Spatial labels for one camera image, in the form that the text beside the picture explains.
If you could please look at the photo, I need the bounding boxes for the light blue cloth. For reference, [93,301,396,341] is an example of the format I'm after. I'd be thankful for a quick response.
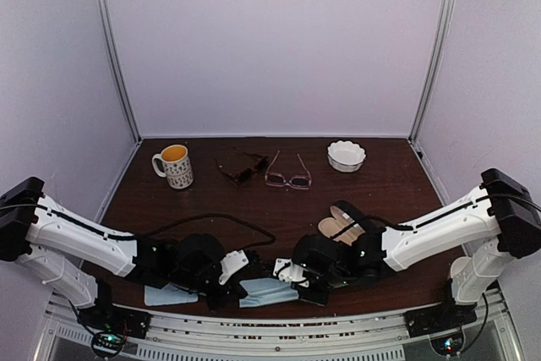
[238,278,299,308]
[144,284,199,306]

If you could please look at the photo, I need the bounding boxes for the brown plaid glasses case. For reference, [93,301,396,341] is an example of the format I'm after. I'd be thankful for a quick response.
[318,200,377,247]

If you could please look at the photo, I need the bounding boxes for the dark tortoiseshell sunglasses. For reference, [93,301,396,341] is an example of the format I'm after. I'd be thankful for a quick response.
[214,146,270,186]

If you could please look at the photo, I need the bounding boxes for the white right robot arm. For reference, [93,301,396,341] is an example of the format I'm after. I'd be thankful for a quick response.
[275,168,540,329]

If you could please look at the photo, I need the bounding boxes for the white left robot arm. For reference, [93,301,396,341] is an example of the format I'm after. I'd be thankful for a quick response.
[1,177,249,331]

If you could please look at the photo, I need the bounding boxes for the folded light blue cloth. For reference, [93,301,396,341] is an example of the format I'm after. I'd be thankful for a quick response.
[144,284,199,306]

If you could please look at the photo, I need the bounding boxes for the white fluted ceramic bowl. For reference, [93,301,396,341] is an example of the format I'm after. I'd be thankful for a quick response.
[327,140,367,173]

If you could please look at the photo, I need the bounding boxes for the white floral mug yellow inside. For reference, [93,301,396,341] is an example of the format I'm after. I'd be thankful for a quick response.
[151,145,194,190]

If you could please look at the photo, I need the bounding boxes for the white paper cup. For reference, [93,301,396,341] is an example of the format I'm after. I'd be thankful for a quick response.
[450,256,473,281]

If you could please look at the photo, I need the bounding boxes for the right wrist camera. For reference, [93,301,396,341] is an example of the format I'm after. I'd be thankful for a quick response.
[271,258,309,287]

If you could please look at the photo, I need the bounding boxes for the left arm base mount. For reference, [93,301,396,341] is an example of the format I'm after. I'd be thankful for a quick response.
[76,306,151,359]

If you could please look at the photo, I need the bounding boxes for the pink frame sunglasses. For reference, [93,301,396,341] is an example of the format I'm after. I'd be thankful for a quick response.
[265,150,313,190]

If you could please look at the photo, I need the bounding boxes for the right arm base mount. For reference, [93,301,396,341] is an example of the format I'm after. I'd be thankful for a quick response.
[404,304,477,358]

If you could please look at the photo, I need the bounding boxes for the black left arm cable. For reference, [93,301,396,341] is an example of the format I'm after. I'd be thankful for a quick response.
[0,204,277,252]

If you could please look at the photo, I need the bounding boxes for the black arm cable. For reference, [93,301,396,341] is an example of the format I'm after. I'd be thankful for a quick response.
[0,204,277,252]
[363,191,541,349]

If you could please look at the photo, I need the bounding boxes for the front aluminium rail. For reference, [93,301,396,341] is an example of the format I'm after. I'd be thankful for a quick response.
[30,290,526,360]

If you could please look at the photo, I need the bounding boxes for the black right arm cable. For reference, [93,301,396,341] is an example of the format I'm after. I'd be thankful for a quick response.
[363,191,541,349]

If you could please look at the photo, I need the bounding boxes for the right aluminium frame post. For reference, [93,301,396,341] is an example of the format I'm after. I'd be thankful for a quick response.
[408,0,456,145]

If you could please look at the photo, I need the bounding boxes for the aluminium frame post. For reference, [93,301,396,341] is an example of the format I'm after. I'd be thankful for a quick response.
[96,0,142,144]
[408,0,456,145]

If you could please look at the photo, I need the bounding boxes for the left aluminium frame post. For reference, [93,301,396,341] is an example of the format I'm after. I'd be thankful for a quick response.
[96,0,142,144]

